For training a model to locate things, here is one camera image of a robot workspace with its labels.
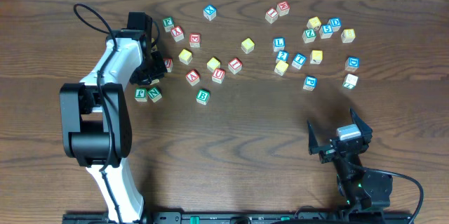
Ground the yellow block left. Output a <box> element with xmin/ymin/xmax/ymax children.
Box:
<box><xmin>178</xmin><ymin>49</ymin><xmax>193</xmax><ymax>65</ymax></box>

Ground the green N block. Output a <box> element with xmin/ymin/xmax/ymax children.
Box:
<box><xmin>147</xmin><ymin>87</ymin><xmax>162</xmax><ymax>103</ymax></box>

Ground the blue 5 block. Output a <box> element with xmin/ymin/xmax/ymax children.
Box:
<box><xmin>319</xmin><ymin>25</ymin><xmax>333</xmax><ymax>39</ymax></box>

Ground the green F block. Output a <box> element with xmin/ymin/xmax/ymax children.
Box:
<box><xmin>162</xmin><ymin>17</ymin><xmax>175</xmax><ymax>32</ymax></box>

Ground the red E block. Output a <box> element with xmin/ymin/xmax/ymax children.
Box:
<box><xmin>189</xmin><ymin>33</ymin><xmax>201</xmax><ymax>48</ymax></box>

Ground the red block far right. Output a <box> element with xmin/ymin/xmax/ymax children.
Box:
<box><xmin>276</xmin><ymin>1</ymin><xmax>290</xmax><ymax>16</ymax></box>

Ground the blue T block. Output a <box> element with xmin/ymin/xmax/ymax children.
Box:
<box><xmin>292</xmin><ymin>53</ymin><xmax>307</xmax><ymax>70</ymax></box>

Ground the blue X block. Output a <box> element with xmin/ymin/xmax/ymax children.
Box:
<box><xmin>203</xmin><ymin>5</ymin><xmax>217</xmax><ymax>21</ymax></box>

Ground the red u block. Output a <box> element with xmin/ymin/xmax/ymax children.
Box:
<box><xmin>212</xmin><ymin>68</ymin><xmax>225</xmax><ymax>84</ymax></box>
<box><xmin>163</xmin><ymin>58</ymin><xmax>173</xmax><ymax>73</ymax></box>

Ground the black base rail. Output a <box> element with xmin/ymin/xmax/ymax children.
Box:
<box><xmin>62</xmin><ymin>210</ymin><xmax>413</xmax><ymax>224</ymax></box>

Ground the blue D block near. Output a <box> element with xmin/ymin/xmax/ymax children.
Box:
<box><xmin>345</xmin><ymin>56</ymin><xmax>360</xmax><ymax>72</ymax></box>

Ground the blue P block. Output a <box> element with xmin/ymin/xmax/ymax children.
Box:
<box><xmin>303</xmin><ymin>76</ymin><xmax>317</xmax><ymax>91</ymax></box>

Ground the blue d block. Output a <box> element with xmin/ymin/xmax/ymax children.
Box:
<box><xmin>345</xmin><ymin>56</ymin><xmax>360</xmax><ymax>72</ymax></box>
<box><xmin>328</xmin><ymin>18</ymin><xmax>342</xmax><ymax>32</ymax></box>

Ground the yellow block by 2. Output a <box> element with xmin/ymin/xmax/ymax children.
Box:
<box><xmin>274</xmin><ymin>60</ymin><xmax>289</xmax><ymax>76</ymax></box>

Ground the red I block far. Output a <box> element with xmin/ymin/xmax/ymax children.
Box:
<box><xmin>265</xmin><ymin>8</ymin><xmax>279</xmax><ymax>24</ymax></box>

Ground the blue L block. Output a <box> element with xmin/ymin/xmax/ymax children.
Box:
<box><xmin>273</xmin><ymin>37</ymin><xmax>286</xmax><ymax>52</ymax></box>

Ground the blue 2 block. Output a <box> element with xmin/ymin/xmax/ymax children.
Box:
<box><xmin>276</xmin><ymin>51</ymin><xmax>289</xmax><ymax>63</ymax></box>

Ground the red i block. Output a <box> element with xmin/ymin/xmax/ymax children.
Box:
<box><xmin>265</xmin><ymin>8</ymin><xmax>279</xmax><ymax>24</ymax></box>
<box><xmin>228</xmin><ymin>58</ymin><xmax>243</xmax><ymax>74</ymax></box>

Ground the red U block left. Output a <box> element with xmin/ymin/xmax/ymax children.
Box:
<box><xmin>163</xmin><ymin>58</ymin><xmax>173</xmax><ymax>73</ymax></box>

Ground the yellow O block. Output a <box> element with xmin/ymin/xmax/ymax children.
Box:
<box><xmin>206</xmin><ymin>57</ymin><xmax>221</xmax><ymax>72</ymax></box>

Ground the yellow B-side block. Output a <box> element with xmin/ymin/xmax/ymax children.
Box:
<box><xmin>341</xmin><ymin>29</ymin><xmax>356</xmax><ymax>44</ymax></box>

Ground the green Z block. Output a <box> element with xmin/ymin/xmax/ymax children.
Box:
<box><xmin>302</xmin><ymin>29</ymin><xmax>316</xmax><ymax>44</ymax></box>

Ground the blue D block far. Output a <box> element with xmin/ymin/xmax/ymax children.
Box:
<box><xmin>328</xmin><ymin>18</ymin><xmax>342</xmax><ymax>32</ymax></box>

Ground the red X block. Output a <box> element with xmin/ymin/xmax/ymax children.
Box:
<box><xmin>170</xmin><ymin>26</ymin><xmax>185</xmax><ymax>42</ymax></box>

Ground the red A block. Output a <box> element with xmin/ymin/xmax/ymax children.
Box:
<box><xmin>186</xmin><ymin>70</ymin><xmax>201</xmax><ymax>86</ymax></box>

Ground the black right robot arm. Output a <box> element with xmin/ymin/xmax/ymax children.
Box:
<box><xmin>307</xmin><ymin>110</ymin><xmax>392</xmax><ymax>218</ymax></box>

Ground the green B block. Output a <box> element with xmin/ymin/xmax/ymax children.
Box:
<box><xmin>196</xmin><ymin>89</ymin><xmax>210</xmax><ymax>105</ymax></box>

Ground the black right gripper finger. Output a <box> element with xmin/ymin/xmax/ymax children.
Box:
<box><xmin>307</xmin><ymin>121</ymin><xmax>331</xmax><ymax>155</ymax></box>
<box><xmin>349</xmin><ymin>108</ymin><xmax>373</xmax><ymax>143</ymax></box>

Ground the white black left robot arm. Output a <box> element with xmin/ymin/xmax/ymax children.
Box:
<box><xmin>60</xmin><ymin>28</ymin><xmax>166</xmax><ymax>223</ymax></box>

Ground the green 7 block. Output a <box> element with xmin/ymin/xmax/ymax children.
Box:
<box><xmin>342</xmin><ymin>74</ymin><xmax>358</xmax><ymax>89</ymax></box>

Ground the yellow block by Z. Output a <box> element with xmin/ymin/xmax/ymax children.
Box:
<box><xmin>307</xmin><ymin>16</ymin><xmax>321</xmax><ymax>31</ymax></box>

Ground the yellow hammer block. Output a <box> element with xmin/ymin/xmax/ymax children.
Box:
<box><xmin>310</xmin><ymin>50</ymin><xmax>323</xmax><ymax>65</ymax></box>

